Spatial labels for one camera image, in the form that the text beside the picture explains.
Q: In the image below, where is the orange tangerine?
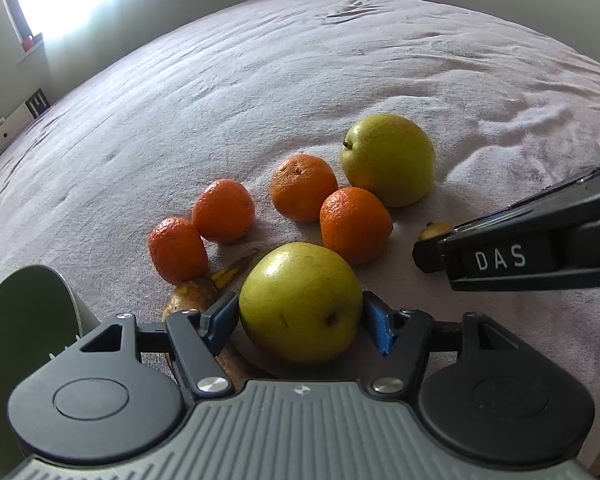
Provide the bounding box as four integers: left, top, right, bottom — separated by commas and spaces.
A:
147, 216, 209, 284
319, 187, 394, 266
191, 178, 256, 245
269, 154, 339, 223

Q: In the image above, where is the black and white box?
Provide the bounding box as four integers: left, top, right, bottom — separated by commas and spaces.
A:
25, 88, 49, 118

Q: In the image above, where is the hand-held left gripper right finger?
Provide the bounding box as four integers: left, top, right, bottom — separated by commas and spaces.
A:
362, 290, 523, 398

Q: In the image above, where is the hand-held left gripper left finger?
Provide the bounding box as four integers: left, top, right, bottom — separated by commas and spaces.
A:
77, 291, 241, 398

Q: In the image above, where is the green bowl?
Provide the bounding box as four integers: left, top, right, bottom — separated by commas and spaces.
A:
0, 265, 102, 479

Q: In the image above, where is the green apple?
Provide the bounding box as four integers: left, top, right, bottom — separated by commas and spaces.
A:
341, 113, 437, 209
238, 241, 365, 365

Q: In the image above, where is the pale purple blanket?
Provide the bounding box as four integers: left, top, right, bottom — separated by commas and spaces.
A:
0, 0, 600, 466

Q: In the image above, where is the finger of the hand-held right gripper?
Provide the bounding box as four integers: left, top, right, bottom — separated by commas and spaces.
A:
412, 232, 453, 275

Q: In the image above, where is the ripe banana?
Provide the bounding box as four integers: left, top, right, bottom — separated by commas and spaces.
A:
419, 221, 455, 242
161, 254, 281, 382

